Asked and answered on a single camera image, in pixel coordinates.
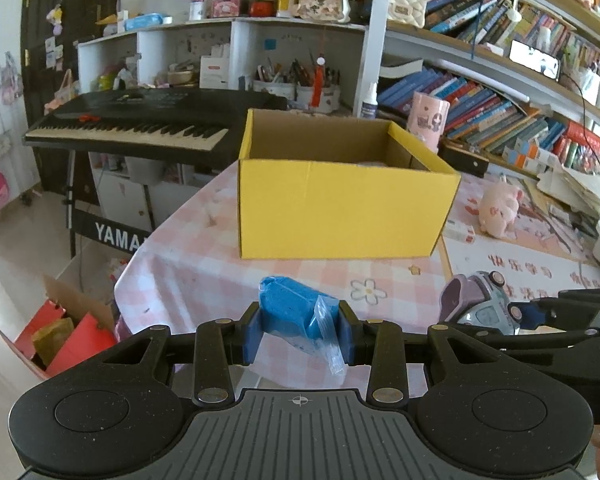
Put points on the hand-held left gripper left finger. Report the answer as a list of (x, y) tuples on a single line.
[(252, 335)]

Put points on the blue tissue pack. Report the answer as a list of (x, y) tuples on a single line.
[(142, 21)]

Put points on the stack of papers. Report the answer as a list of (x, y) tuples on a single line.
[(575, 190)]

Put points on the white orange carton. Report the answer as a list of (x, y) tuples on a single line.
[(515, 152), (535, 160)]

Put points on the white glue bottle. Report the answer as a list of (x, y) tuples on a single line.
[(370, 102)]

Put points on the pink plush pig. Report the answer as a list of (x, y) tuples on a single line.
[(500, 210)]

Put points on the row of slanted books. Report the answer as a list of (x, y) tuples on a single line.
[(480, 110)]

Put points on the pink box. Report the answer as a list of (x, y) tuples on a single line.
[(227, 4)]

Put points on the red tassel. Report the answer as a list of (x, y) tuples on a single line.
[(318, 85)]

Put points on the pink printed cup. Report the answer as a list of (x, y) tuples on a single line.
[(427, 120)]

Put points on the blue packet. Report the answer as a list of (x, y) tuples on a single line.
[(292, 310)]

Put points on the white box red label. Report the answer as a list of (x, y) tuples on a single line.
[(214, 72)]

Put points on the black electronic keyboard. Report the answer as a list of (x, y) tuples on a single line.
[(145, 117)]

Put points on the white bookshelf frame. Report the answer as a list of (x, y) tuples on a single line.
[(375, 35)]

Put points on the white pen holders with brushes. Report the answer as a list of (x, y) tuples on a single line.
[(290, 90)]

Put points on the black pencil case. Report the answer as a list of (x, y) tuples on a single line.
[(462, 157)]

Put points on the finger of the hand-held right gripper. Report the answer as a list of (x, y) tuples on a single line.
[(530, 316), (555, 342)]

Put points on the dark door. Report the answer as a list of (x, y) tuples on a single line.
[(37, 85)]

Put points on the row of shelf books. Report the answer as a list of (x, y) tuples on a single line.
[(490, 12)]

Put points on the white shelf unit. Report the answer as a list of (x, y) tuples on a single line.
[(240, 35)]

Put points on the red marker pen box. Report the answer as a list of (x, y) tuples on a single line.
[(580, 147)]

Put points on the white red eraser box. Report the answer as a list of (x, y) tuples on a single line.
[(458, 231)]

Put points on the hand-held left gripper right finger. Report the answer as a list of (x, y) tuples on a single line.
[(347, 335)]

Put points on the phone on shelf stand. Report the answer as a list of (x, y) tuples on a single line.
[(534, 60)]

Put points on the keyboard stand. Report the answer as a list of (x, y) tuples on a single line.
[(110, 232)]

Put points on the printed cartoon desk mat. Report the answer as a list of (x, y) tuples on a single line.
[(530, 265)]

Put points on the yellow cardboard box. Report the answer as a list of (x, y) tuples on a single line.
[(340, 210)]

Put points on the white quilted bag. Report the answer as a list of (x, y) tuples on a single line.
[(406, 7)]

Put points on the grey purple toy car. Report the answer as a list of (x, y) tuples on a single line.
[(485, 305)]

